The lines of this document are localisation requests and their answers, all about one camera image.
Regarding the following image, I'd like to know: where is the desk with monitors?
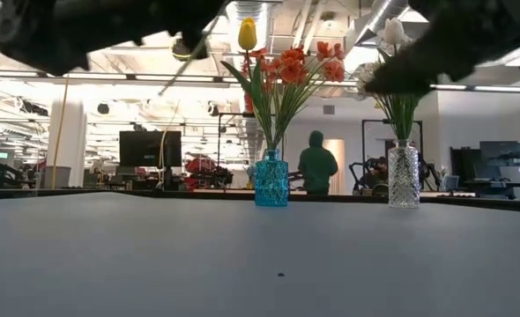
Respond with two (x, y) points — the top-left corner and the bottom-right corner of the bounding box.
(449, 139), (520, 200)

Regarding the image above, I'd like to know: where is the white pillar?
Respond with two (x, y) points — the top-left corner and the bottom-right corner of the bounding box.
(48, 94), (88, 190)

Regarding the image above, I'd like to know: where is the grey trash bin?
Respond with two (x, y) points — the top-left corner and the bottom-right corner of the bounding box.
(42, 166), (72, 190)

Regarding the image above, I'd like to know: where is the clear glass vase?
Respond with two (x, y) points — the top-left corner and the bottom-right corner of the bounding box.
(387, 139), (421, 210)

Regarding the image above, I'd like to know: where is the red equipment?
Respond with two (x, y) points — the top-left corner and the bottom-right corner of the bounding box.
(184, 157), (234, 191)

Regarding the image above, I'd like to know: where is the lit doorway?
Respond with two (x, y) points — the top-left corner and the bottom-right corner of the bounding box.
(323, 138), (346, 194)

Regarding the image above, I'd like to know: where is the silver ceiling duct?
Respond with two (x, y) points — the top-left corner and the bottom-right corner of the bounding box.
(347, 0), (413, 49)

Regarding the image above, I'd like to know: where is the person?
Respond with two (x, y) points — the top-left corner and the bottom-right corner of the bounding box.
(360, 156), (391, 195)
(297, 129), (339, 195)

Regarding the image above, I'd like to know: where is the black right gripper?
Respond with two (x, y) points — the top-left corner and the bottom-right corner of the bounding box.
(364, 16), (491, 96)

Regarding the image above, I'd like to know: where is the blue glass vase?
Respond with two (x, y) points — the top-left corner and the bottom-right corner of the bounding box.
(254, 148), (290, 208)

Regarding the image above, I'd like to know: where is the black monitor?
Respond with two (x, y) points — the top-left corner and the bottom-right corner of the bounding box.
(118, 129), (183, 169)

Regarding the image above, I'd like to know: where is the black rig frame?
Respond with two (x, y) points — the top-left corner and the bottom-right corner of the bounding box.
(360, 119), (424, 191)
(217, 112), (286, 191)

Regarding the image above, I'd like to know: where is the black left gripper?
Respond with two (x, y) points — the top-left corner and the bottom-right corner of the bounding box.
(136, 0), (228, 61)

